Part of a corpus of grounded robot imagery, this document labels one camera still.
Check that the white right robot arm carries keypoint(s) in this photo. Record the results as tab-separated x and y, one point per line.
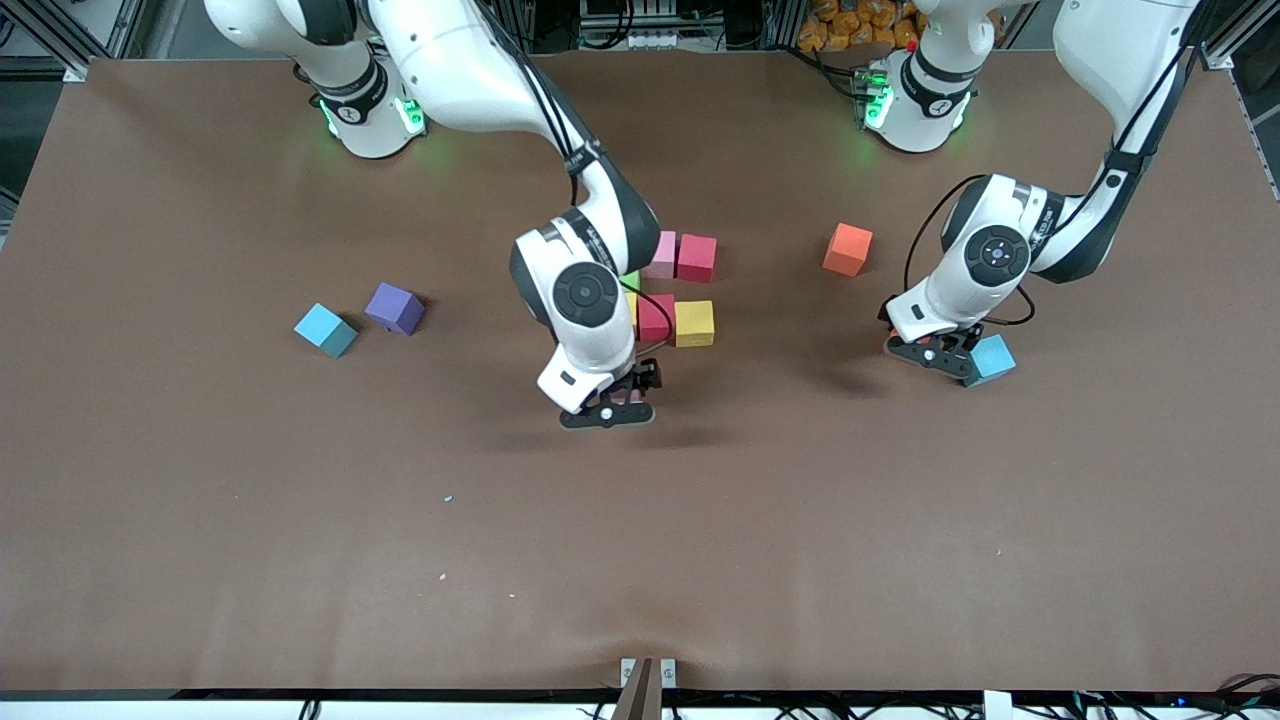
460	70

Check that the pink foam cube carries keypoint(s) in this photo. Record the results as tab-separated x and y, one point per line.
666	253
620	396

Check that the blue foam cube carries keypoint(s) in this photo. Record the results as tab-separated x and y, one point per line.
325	330
995	358

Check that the green foam cube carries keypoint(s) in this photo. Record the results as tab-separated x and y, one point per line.
632	281

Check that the white vented device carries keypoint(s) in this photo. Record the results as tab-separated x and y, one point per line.
625	25

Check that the purple foam cube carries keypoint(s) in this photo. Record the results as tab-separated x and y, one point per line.
394	308

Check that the aluminium frame post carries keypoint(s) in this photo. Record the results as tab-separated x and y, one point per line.
1230	45
72	70

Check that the red foam cube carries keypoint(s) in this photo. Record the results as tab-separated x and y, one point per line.
657	325
697	258

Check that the small white bracket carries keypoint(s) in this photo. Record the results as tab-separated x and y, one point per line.
668	673

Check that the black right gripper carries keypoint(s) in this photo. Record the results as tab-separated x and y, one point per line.
645	377

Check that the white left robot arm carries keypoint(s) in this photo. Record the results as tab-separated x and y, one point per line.
1110	50

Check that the yellow foam cube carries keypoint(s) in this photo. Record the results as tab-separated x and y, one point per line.
632	312
694	323

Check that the bag of orange objects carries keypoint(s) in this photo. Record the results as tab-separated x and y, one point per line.
850	20

